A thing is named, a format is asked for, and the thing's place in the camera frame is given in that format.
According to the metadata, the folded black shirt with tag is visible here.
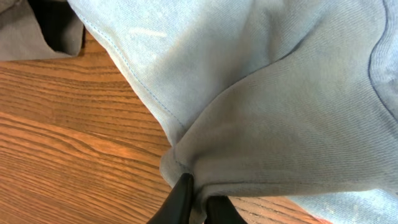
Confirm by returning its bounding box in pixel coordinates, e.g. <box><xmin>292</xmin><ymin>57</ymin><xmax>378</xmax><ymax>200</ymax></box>
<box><xmin>28</xmin><ymin>0</ymin><xmax>84</xmax><ymax>56</ymax></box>

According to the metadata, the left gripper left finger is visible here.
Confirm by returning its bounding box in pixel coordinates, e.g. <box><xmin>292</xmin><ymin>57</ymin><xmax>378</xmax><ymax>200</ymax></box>
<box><xmin>147</xmin><ymin>173</ymin><xmax>193</xmax><ymax>224</ymax></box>

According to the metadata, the light blue printed t-shirt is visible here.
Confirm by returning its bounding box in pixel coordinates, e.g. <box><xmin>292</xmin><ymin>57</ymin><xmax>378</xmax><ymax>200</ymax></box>
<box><xmin>70</xmin><ymin>0</ymin><xmax>397</xmax><ymax>223</ymax></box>

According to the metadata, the folded grey garment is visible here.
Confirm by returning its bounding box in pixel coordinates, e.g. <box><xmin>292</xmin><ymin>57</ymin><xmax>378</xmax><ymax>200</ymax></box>
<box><xmin>1</xmin><ymin>0</ymin><xmax>75</xmax><ymax>61</ymax></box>

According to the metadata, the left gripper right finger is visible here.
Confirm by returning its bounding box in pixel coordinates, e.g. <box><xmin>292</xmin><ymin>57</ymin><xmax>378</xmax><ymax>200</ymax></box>
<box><xmin>205</xmin><ymin>196</ymin><xmax>247</xmax><ymax>224</ymax></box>

